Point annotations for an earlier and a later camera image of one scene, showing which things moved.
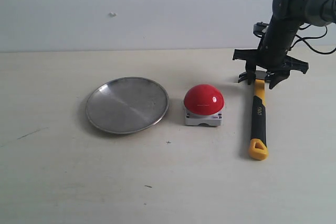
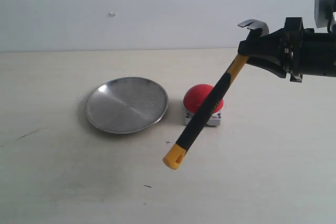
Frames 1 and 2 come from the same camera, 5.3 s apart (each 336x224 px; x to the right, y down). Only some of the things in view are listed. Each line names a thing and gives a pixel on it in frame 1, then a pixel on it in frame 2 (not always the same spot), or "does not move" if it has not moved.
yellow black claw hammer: (258, 149) -> (174, 159)
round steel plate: (126, 105) does not move
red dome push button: (203, 104) does not move
